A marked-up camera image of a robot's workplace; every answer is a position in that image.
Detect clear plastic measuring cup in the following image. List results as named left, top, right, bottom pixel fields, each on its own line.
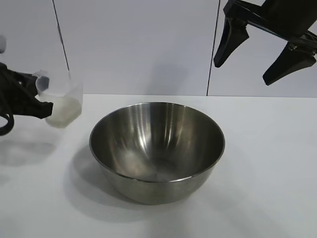
left=33, top=70, right=84, bottom=128

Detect white rice grains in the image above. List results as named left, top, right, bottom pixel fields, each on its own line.
left=46, top=97, right=82, bottom=128

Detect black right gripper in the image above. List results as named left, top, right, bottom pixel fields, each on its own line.
left=213, top=0, right=317, bottom=86

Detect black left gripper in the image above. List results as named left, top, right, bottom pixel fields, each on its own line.
left=0, top=62, right=54, bottom=120

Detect stainless steel bowl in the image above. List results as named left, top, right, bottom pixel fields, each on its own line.
left=89, top=102, right=226, bottom=205

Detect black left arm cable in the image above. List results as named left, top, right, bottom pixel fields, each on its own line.
left=0, top=113, right=15, bottom=136

